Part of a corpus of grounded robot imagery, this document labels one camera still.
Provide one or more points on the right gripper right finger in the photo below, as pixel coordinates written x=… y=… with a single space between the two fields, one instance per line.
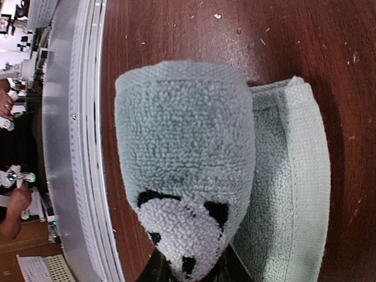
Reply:
x=229 y=268

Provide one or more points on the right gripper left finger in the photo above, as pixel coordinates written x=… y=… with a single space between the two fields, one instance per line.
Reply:
x=156 y=269

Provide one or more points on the green towel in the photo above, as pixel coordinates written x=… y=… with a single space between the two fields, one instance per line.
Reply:
x=210 y=162

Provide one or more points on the operator hand with controller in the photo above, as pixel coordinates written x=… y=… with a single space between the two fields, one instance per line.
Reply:
x=20 y=200

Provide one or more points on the second operator hand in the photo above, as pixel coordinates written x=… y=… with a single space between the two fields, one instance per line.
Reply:
x=6 y=103

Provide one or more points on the white perforated bin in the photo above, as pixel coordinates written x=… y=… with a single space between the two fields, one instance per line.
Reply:
x=45 y=269

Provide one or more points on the aluminium front rail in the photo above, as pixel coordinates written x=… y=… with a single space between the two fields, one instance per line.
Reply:
x=72 y=142

